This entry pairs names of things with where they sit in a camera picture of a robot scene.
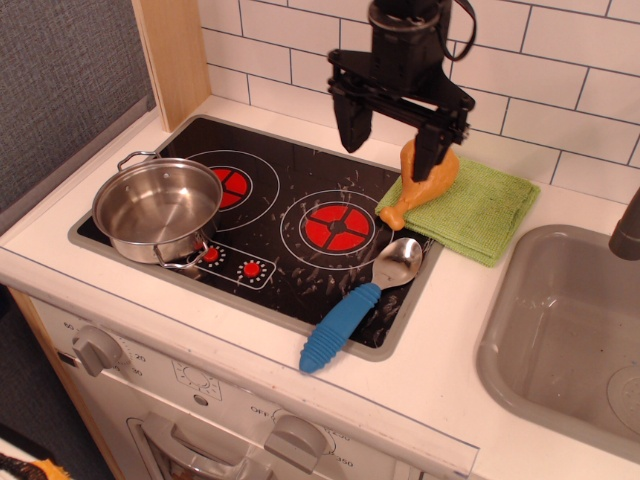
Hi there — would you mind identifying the red stove knob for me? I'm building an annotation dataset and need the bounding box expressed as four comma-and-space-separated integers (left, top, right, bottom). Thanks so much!
201, 247, 220, 263
241, 261, 262, 279

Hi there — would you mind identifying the black toy stovetop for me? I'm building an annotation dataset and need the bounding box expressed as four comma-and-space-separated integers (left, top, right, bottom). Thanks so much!
67, 114, 445, 363

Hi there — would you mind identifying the orange object at corner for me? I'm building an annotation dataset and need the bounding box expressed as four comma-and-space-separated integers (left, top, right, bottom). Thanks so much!
1, 454, 71, 480

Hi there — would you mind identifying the small steel pot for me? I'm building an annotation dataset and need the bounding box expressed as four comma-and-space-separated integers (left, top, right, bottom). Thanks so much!
92, 151, 223, 269

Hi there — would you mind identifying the wooden side post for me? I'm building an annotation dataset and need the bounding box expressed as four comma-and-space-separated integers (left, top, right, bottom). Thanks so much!
131, 0, 211, 132

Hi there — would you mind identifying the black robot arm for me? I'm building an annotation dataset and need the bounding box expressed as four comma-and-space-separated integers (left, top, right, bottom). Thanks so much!
328, 1, 475, 182

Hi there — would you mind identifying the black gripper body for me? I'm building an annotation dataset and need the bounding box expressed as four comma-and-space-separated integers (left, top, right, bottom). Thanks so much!
328, 19, 475, 144

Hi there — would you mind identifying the green cloth napkin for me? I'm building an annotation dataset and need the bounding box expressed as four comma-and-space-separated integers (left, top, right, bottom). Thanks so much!
375, 159, 540, 267

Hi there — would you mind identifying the grey oven knob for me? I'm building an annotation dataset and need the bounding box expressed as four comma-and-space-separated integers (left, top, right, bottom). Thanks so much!
264, 415, 328, 474

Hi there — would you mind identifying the grey toy sink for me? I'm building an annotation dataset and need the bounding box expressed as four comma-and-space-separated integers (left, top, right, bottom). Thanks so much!
477, 225, 639, 462

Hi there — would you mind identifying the toy oven door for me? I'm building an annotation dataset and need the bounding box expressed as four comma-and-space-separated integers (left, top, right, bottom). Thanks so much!
124, 412, 421, 480

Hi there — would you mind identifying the grey timer knob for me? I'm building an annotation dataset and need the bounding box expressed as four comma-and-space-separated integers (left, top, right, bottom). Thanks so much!
72, 326, 123, 377

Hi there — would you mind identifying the orange toy chicken drumstick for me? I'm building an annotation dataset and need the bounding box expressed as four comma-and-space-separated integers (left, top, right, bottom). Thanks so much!
379, 140, 460, 231

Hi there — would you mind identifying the red left stove knob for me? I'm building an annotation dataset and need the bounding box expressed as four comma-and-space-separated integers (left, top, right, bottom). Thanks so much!
201, 247, 220, 263

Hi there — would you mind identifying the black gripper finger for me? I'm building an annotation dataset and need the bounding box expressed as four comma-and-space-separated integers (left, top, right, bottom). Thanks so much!
412, 124, 452, 181
332, 94, 372, 153

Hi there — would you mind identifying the red right stove knob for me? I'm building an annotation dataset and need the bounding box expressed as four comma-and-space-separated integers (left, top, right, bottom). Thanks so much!
241, 261, 262, 279

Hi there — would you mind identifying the grey faucet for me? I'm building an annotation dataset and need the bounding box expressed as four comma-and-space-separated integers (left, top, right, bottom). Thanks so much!
608, 189, 640, 261

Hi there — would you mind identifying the blue handled metal spoon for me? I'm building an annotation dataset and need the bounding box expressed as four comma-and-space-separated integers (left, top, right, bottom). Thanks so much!
299, 238, 423, 374

